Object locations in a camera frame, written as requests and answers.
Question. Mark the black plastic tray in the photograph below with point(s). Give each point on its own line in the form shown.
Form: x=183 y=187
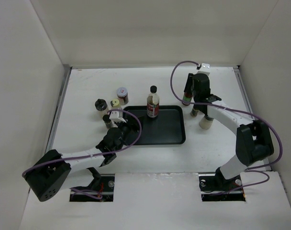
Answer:
x=166 y=129

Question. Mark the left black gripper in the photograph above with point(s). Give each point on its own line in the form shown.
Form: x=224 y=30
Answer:
x=132 y=125

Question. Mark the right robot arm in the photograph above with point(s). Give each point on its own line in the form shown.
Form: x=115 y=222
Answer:
x=253 y=139

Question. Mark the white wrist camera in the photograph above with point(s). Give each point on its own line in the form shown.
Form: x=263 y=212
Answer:
x=117 y=116
x=204 y=68

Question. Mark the red-label lid brown jar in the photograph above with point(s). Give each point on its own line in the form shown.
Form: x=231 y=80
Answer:
x=122 y=94

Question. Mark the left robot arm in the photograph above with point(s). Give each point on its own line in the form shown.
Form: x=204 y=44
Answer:
x=78 y=171

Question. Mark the black-cap shaker jar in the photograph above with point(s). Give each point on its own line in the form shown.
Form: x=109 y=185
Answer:
x=102 y=107

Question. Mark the yellow-cap white powder jar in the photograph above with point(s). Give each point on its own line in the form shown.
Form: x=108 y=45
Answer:
x=115 y=104

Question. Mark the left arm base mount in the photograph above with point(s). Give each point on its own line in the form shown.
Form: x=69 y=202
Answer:
x=100 y=188

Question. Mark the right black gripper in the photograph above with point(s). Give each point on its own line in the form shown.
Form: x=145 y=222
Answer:
x=190 y=81

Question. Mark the small black-cap spice bottle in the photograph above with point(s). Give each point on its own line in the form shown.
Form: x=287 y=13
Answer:
x=194 y=111

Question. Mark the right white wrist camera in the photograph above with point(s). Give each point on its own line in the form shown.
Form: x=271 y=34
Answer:
x=204 y=68

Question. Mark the small dark pepper bottle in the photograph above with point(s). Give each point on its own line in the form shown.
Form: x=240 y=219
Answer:
x=107 y=121

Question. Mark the yellow-cap red sauce bottle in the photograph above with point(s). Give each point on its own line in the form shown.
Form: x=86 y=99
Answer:
x=187 y=97

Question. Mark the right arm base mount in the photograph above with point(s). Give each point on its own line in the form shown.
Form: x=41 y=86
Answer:
x=213 y=191

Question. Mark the tall black-cap sauce bottle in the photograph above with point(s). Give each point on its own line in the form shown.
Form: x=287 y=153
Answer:
x=153 y=103

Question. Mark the silver-lid white powder jar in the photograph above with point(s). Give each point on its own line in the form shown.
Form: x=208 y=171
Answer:
x=206 y=122

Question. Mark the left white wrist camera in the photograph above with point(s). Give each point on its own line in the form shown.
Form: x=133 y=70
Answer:
x=117 y=116

